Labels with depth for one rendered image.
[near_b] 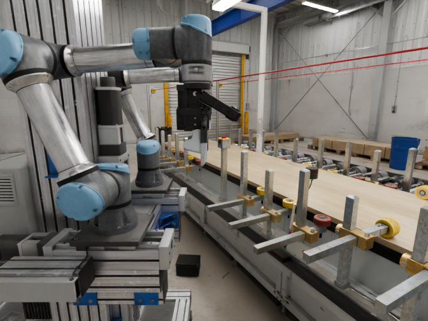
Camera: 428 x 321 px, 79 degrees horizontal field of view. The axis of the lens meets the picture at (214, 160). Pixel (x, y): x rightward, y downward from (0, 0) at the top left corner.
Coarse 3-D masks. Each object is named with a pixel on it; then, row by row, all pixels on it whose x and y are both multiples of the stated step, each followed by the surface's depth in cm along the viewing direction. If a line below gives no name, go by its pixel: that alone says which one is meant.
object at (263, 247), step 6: (312, 228) 128; (318, 228) 128; (324, 228) 130; (288, 234) 122; (294, 234) 122; (300, 234) 122; (270, 240) 117; (276, 240) 117; (282, 240) 117; (288, 240) 119; (294, 240) 121; (258, 246) 112; (264, 246) 112; (270, 246) 114; (276, 246) 116; (258, 252) 111
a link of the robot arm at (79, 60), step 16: (64, 48) 77; (80, 48) 78; (96, 48) 77; (112, 48) 76; (128, 48) 75; (64, 64) 77; (80, 64) 78; (96, 64) 77; (112, 64) 77; (128, 64) 77; (144, 64) 76; (160, 64) 76; (176, 64) 77
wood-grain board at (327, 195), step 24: (216, 144) 364; (216, 168) 239; (240, 168) 230; (264, 168) 230; (288, 168) 230; (288, 192) 168; (312, 192) 168; (336, 192) 168; (360, 192) 168; (384, 192) 168; (336, 216) 133; (360, 216) 133; (384, 216) 133; (408, 216) 133; (384, 240) 110; (408, 240) 109
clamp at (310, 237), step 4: (292, 224) 132; (296, 228) 128; (300, 228) 126; (304, 228) 126; (308, 228) 126; (304, 232) 124; (308, 232) 122; (316, 232) 122; (308, 236) 122; (312, 236) 121; (316, 236) 122; (304, 240) 124; (308, 240) 122; (312, 240) 122; (316, 240) 123
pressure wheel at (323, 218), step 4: (316, 216) 131; (320, 216) 132; (324, 216) 131; (316, 220) 128; (320, 220) 127; (324, 220) 126; (328, 220) 126; (316, 224) 129; (320, 224) 127; (324, 224) 126; (328, 224) 127; (320, 236) 131
